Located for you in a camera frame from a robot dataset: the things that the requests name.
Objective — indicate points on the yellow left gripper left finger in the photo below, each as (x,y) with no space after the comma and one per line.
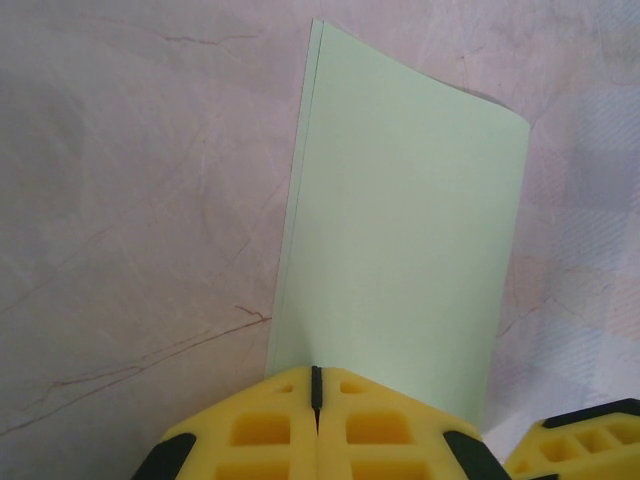
(240,430)

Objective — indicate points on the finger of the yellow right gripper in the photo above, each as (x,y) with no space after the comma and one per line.
(575,450)

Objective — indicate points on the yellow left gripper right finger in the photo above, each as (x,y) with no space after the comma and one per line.
(400,430)

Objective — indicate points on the light green cloth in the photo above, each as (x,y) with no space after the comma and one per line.
(400,225)

